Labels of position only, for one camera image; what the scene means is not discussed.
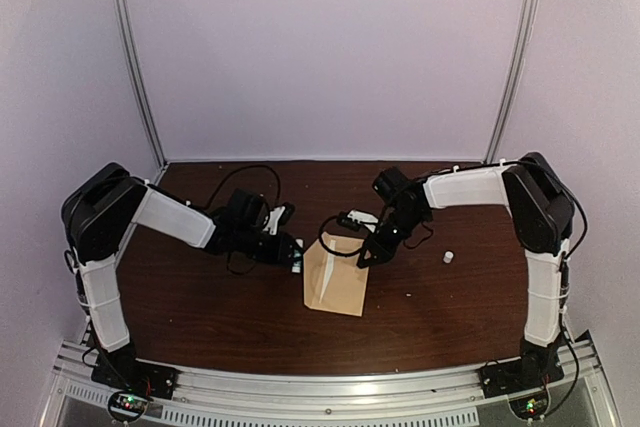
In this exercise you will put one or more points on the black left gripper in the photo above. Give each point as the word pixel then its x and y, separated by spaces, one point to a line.
pixel 280 253

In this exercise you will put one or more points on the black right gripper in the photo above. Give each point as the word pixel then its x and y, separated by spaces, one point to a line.
pixel 379 257

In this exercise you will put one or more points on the green white glue stick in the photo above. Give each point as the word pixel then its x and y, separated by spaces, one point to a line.
pixel 298 259

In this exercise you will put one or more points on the tan paper envelope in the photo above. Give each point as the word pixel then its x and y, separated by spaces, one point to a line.
pixel 313 272

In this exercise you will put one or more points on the white glue stick cap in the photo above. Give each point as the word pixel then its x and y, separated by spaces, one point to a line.
pixel 448 257

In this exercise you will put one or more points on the white paper letter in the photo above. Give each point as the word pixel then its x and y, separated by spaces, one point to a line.
pixel 342 281

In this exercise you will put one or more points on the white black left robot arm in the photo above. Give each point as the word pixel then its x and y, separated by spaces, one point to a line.
pixel 100 215

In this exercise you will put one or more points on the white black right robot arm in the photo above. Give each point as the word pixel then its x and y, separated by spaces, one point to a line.
pixel 517 248

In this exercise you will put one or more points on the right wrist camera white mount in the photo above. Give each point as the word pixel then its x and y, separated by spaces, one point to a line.
pixel 354 220

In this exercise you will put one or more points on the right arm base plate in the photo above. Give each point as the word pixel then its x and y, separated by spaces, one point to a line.
pixel 523 383

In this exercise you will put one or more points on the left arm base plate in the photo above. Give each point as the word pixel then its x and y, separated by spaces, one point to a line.
pixel 134 393

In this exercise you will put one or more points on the aluminium front frame rail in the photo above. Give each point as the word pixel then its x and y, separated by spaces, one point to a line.
pixel 442 397

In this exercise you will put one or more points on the right aluminium corner post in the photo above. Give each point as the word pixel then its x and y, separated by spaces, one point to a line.
pixel 526 21

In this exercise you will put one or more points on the aluminium corner post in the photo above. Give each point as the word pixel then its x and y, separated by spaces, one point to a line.
pixel 526 21
pixel 133 66

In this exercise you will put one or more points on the left aluminium corner post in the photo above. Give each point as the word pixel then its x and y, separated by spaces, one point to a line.
pixel 133 66

